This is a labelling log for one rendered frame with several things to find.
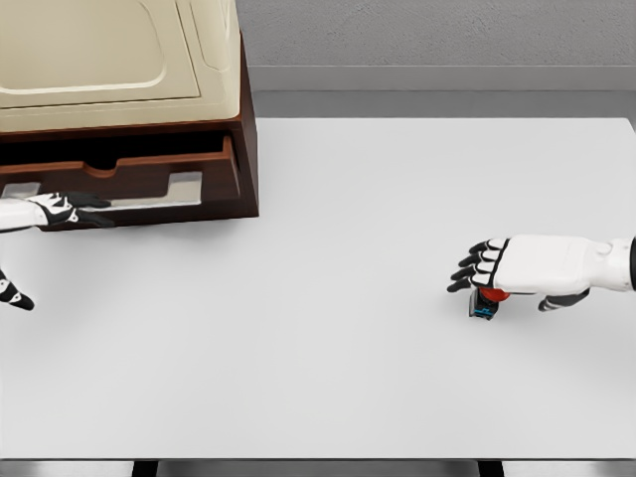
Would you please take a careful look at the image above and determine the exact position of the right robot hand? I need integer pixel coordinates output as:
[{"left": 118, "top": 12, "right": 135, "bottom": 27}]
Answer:
[{"left": 446, "top": 233, "right": 608, "bottom": 314}]

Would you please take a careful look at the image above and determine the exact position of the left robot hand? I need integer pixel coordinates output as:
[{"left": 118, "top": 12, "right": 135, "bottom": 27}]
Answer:
[{"left": 0, "top": 191, "right": 115, "bottom": 312}]

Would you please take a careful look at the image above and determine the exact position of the brown drawer with silver handle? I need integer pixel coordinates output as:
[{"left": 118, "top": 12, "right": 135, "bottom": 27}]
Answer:
[{"left": 0, "top": 134, "right": 243, "bottom": 231}]

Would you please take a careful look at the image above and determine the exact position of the brown cabinet with cream top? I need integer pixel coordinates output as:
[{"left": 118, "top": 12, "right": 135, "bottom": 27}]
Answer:
[{"left": 0, "top": 0, "right": 260, "bottom": 233}]

